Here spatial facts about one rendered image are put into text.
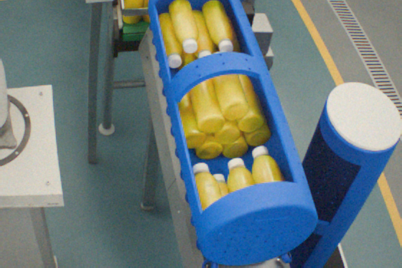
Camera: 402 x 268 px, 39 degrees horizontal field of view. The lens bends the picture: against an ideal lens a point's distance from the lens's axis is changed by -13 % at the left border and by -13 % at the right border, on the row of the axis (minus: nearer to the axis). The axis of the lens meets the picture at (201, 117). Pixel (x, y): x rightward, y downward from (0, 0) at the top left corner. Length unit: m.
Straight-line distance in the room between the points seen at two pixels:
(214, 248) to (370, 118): 0.70
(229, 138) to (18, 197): 0.60
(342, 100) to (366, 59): 1.92
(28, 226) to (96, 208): 0.97
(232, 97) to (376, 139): 0.50
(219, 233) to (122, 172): 1.54
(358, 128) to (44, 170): 0.91
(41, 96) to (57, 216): 1.08
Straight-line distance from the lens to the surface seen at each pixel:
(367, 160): 1.83
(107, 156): 2.91
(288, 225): 1.42
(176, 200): 1.73
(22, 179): 1.54
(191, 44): 1.78
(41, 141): 1.61
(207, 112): 1.58
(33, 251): 1.96
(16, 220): 1.79
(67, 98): 3.16
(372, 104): 1.92
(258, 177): 1.50
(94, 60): 2.41
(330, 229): 2.13
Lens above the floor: 2.29
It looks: 47 degrees down
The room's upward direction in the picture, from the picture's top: 11 degrees clockwise
